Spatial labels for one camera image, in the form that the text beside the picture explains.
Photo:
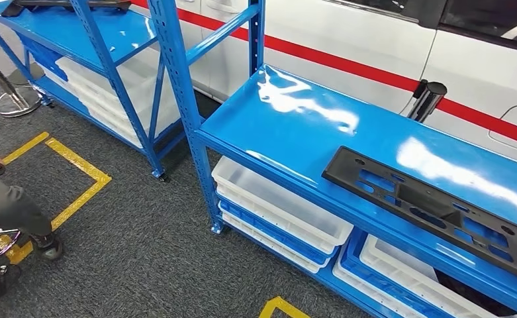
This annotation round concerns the black plastic panel part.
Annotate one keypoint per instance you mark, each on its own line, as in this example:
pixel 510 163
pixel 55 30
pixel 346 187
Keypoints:
pixel 425 206
pixel 65 4

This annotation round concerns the blue metal shelf rack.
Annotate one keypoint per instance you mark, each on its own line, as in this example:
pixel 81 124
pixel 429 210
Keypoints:
pixel 109 35
pixel 306 131

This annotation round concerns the person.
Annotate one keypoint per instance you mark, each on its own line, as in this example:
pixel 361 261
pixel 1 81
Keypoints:
pixel 8 206

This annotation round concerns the yellow floor tape marking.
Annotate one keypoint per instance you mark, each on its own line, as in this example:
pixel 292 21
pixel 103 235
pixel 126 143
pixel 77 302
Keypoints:
pixel 280 301

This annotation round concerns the red barrier belt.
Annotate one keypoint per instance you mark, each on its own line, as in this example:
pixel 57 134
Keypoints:
pixel 328 58
pixel 495 125

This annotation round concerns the white car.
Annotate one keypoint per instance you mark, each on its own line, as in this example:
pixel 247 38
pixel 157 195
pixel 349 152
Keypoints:
pixel 372 35

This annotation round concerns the chrome stanchion post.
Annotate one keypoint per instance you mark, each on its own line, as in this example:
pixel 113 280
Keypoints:
pixel 19 103

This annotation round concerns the black stanchion post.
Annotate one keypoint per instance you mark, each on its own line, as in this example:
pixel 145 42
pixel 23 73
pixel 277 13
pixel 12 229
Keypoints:
pixel 429 98

